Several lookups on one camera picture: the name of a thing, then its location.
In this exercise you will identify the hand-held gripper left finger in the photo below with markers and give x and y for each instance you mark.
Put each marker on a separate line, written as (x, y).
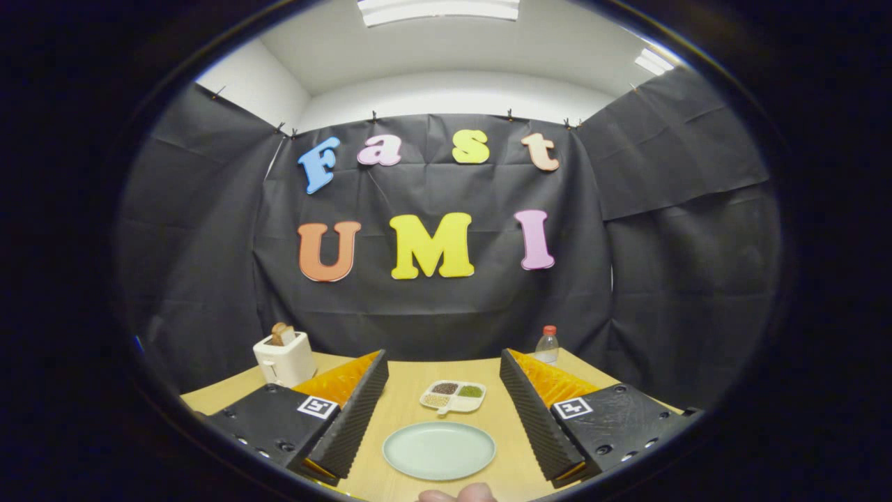
(355, 418)

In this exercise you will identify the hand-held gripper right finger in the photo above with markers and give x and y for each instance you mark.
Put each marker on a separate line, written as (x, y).
(533, 418)

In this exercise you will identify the clear bottle red cap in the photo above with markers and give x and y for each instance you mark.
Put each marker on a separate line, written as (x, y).
(548, 348)

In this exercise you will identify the white divided bean dish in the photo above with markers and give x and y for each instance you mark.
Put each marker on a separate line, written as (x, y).
(453, 404)

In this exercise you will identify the light green plate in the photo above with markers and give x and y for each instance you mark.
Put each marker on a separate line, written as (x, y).
(439, 452)

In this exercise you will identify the cream toaster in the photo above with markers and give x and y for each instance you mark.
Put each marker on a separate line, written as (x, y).
(286, 359)

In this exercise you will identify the toasted bread slice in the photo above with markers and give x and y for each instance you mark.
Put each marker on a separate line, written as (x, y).
(282, 333)

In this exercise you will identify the small ceiling light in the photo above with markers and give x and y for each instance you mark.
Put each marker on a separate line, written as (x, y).
(654, 61)

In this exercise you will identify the long ceiling light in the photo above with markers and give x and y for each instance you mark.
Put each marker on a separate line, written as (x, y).
(439, 8)

